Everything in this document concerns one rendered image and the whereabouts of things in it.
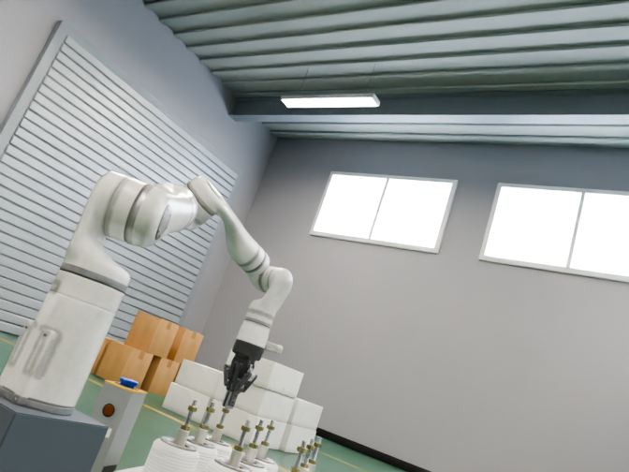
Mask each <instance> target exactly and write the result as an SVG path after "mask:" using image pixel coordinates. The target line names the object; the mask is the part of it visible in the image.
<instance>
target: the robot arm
mask: <svg viewBox="0 0 629 472"><path fill-rule="evenodd" d="M216 214H219V215H220V216H221V218H222V220H223V223H224V227H225V232H226V241H227V251H228V253H229V254H230V256H231V257H232V259H233V260H234V261H235V262H236V263H237V264H238V265H239V266H240V267H241V268H242V269H243V270H244V271H245V272H246V273H247V276H248V277H249V279H250V281H251V283H252V284H253V286H254V287H255V288H256V289H258V290H259V291H261V292H265V293H266V294H265V295H264V297H263V298H262V299H259V300H253V301H252V302H251V303H250V306H249V308H248V311H247V314H246V316H245V319H244V321H243V323H242V325H241V327H240V330H239V333H238V335H237V338H236V341H235V343H234V346H233V348H232V352H233V353H235V356H234V358H233V359H232V361H231V364H225V365H224V386H226V387H227V392H226V395H225V398H224V400H223V403H222V406H224V407H226V408H229V409H233V407H234V405H235V403H236V400H237V397H238V394H240V393H241V392H243V393H245V392H246V391H247V390H248V388H249V387H250V386H251V385H252V384H253V383H254V382H255V380H256V379H257V375H256V374H254V369H255V362H256V361H260V359H261V357H262V354H263V351H264V349H265V350H268V351H271V352H275V353H279V354H282V351H283V346H280V345H276V344H274V343H271V342H269V341H268V338H269V333H270V329H271V324H272V322H273V320H274V317H275V314H276V313H277V311H278V310H279V309H280V307H281V306H282V304H283V302H284V301H285V299H286V297H287V296H288V294H289V293H290V290H291V288H292V285H293V277H292V274H291V272H290V271H289V270H287V269H284V268H277V267H271V266H269V264H270V259H269V256H268V255H267V253H266V252H265V251H264V250H263V249H262V248H261V247H260V246H259V245H258V244H257V242H256V241H255V240H254V239H253V238H252V237H251V236H250V234H249V233H248V232H247V231H246V229H245V228H244V226H243V225H242V223H241V221H240V220H239V218H238V217H237V216H236V215H235V214H234V212H233V211H232V210H231V208H230V207H229V206H228V204H227V202H226V201H225V200H224V198H223V197H222V196H221V194H220V192H219V191H217V189H216V188H215V187H214V185H213V184H211V183H210V181H209V180H207V179H206V178H204V177H202V176H197V177H195V178H194V179H192V180H191V181H190V182H188V183H187V184H185V185H180V184H173V183H162V184H156V185H151V184H147V183H144V182H142V181H139V180H137V179H134V178H131V177H128V176H126V175H123V174H121V173H118V172H114V171H110V172H107V173H105V174H104V175H103V176H102V177H100V179H99V180H98V181H97V183H96V184H95V187H94V188H93V190H92V192H91V194H90V197H89V198H88V200H87V203H86V205H85V208H84V210H83V213H82V215H81V218H80V221H79V224H78V225H77V228H76V230H75V232H74V234H73V236H72V239H71V241H70V243H69V246H68V248H67V250H66V255H65V258H64V261H63V263H62V265H61V267H60V270H59V271H58V273H57V275H56V277H55V279H54V281H53V283H52V285H51V288H50V290H49V292H48V294H47V296H46V298H45V301H44V303H43V304H42V306H41V308H40V310H39V312H38V314H37V317H36V319H35V322H31V321H28V322H27V323H26V324H25V326H24V328H23V330H22V333H21V335H20V337H19V339H18V341H17V343H16V346H15V347H14V349H13V351H12V353H11V355H10V357H9V359H8V361H7V364H6V366H5V368H4V370H3V373H2V375H1V376H0V395H1V396H2V397H4V398H6V399H8V400H9V401H10V402H12V403H13V404H15V405H17V406H26V407H29V408H33V409H35V410H39V411H43V412H47V413H52V414H57V415H71V414H72V412H73V410H74V408H75V406H76V403H77V402H78V400H79V397H80V394H81V392H82V389H83V387H84V385H85V382H86V380H87V378H88V375H89V374H90V372H91V370H92V367H93V365H94V363H95V359H96V357H97V355H98V352H99V350H100V348H101V346H102V344H103V342H104V340H105V337H106V335H107V333H108V330H109V328H110V325H111V322H112V321H113V319H114V317H115V314H116V312H117V310H118V308H119V305H120V303H121V301H122V298H123V296H124V293H125V291H126V289H127V287H128V285H129V282H130V275H129V274H128V272H127V271H125V270H124V269H123V268H122V267H120V266H119V265H118V264H117V263H115V262H114V261H113V260H112V259H111V258H110V257H109V255H108V254H107V253H106V251H105V249H104V246H103V245H104V241H105V238H106V236H108V237H111V238H112V239H115V240H118V241H121V242H124V243H128V244H131V245H134V246H138V247H147V246H150V245H153V244H154V243H157V242H158V241H159V240H161V239H162V238H163V237H164V236H166V235H168V234H170V233H174V232H178V231H181V230H183V229H186V230H193V229H197V228H198V227H200V226H201V225H202V224H204V223H205V222H206V221H208V220H209V219H210V218H212V217H213V216H214V215H216Z"/></svg>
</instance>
